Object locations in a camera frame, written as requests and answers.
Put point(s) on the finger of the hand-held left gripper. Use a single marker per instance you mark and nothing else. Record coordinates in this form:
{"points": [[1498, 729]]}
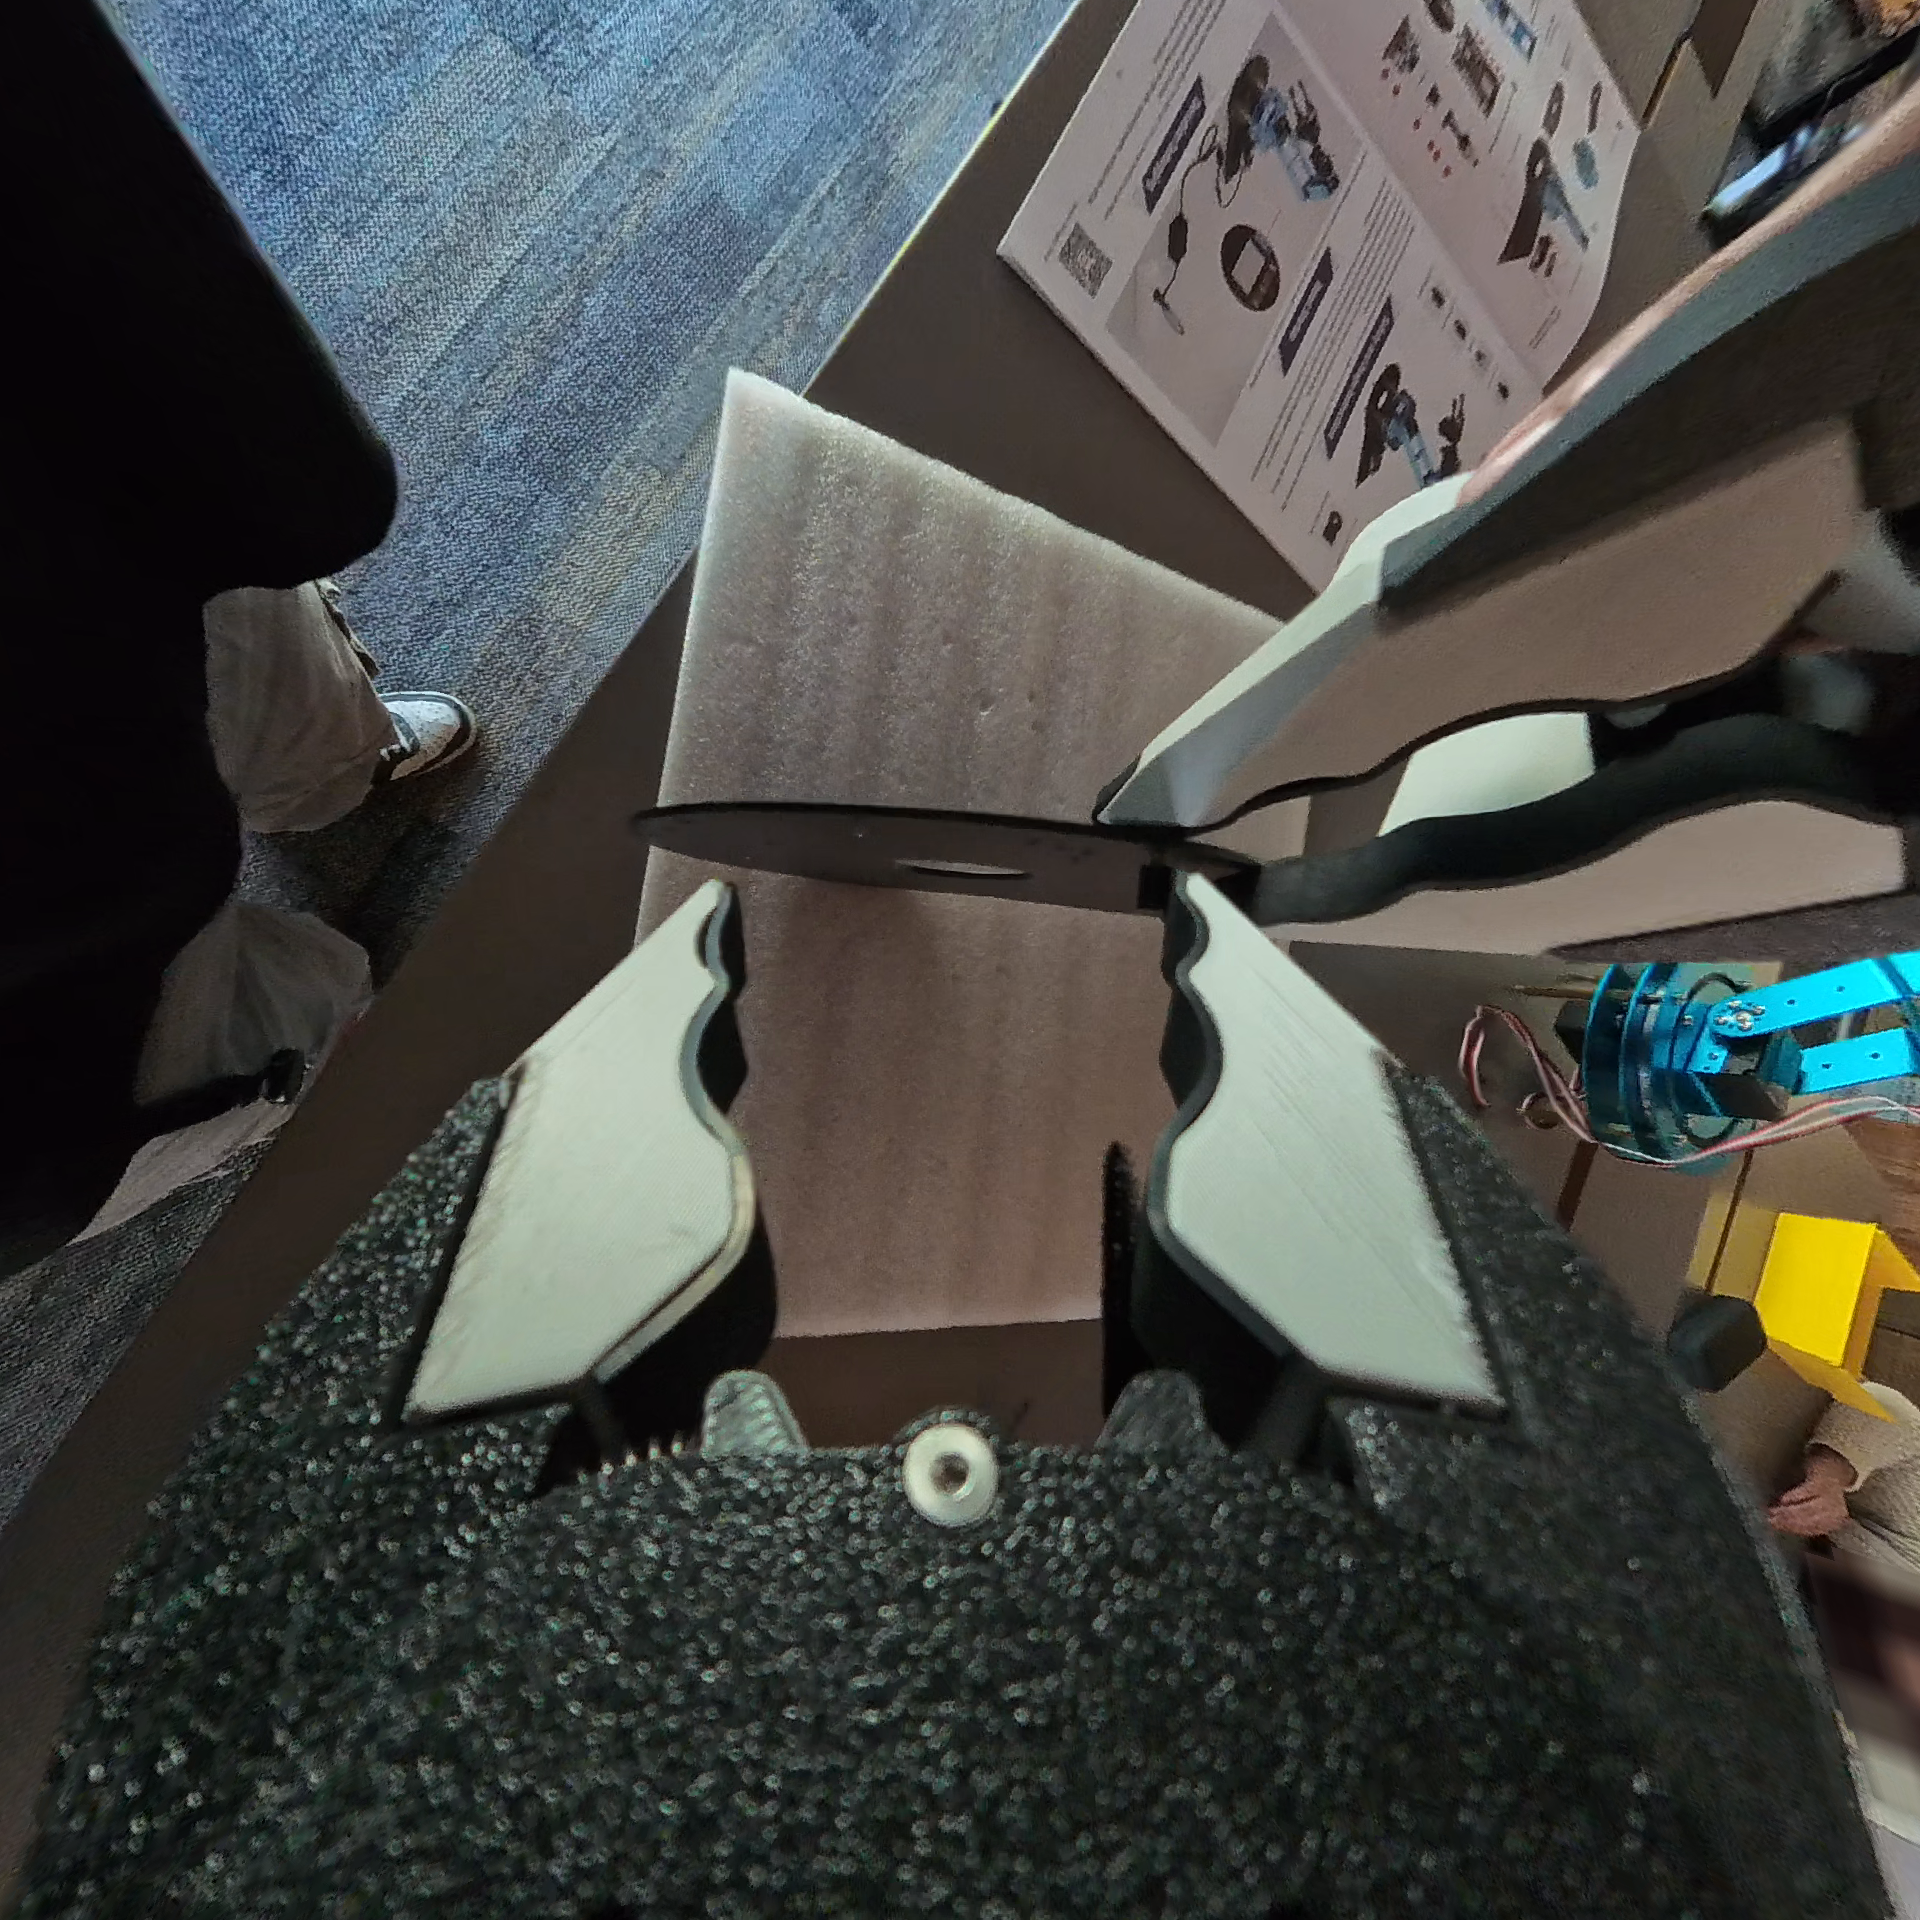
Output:
{"points": [[1500, 644], [1652, 868]]}

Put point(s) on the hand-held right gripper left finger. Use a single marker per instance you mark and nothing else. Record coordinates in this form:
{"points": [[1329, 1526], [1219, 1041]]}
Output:
{"points": [[601, 1201]]}

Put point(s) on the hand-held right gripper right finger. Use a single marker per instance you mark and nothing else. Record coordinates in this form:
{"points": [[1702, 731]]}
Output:
{"points": [[1306, 1201]]}

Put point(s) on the blue toy robot arm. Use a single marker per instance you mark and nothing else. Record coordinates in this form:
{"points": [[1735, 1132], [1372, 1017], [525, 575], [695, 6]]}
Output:
{"points": [[1628, 1050]]}

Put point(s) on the dark grey desk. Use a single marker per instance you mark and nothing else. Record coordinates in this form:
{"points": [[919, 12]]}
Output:
{"points": [[580, 839]]}

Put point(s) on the person's left hand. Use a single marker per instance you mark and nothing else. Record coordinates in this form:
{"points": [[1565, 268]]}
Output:
{"points": [[1652, 323]]}

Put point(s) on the person's beige trouser leg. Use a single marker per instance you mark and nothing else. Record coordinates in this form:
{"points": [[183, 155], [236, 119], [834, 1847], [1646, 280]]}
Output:
{"points": [[285, 705], [255, 990]]}

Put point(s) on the yellow box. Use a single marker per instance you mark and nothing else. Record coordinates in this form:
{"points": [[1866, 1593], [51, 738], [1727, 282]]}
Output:
{"points": [[1822, 1289]]}

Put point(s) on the open instruction booklet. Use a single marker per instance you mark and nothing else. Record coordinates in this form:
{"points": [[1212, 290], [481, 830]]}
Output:
{"points": [[1319, 225]]}

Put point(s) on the person's white sneaker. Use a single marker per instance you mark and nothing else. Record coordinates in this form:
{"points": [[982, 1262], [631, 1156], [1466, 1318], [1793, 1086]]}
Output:
{"points": [[428, 735]]}

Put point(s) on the white foam sheet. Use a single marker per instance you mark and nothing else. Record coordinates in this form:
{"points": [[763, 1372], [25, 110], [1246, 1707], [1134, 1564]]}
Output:
{"points": [[902, 599]]}

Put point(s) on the person's black clothing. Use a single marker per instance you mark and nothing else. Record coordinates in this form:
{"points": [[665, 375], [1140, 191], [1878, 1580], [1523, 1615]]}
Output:
{"points": [[121, 599]]}

